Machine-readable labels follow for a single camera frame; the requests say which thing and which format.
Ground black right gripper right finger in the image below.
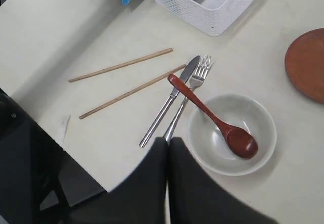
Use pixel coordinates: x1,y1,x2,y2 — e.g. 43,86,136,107
168,138,277,223

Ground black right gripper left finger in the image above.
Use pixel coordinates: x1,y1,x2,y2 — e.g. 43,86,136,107
64,138,168,223

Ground white floral ceramic bowl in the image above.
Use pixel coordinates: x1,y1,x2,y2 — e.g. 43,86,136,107
188,94,277,176

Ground brown wooden spoon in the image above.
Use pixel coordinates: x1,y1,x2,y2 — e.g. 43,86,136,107
168,74,258,159

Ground wooden chopstick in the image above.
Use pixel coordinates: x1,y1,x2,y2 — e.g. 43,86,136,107
68,48,173,83
78,64,186,119

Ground silver table knife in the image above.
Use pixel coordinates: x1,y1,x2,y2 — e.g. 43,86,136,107
139,55,200,148

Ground silver fork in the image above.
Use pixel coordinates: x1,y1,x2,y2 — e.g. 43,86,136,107
164,55,212,143

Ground brown wooden plate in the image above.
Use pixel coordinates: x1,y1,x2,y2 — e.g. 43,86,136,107
285,28,323,104

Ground white perforated plastic basket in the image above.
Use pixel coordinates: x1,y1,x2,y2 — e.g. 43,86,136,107
155,0,253,37

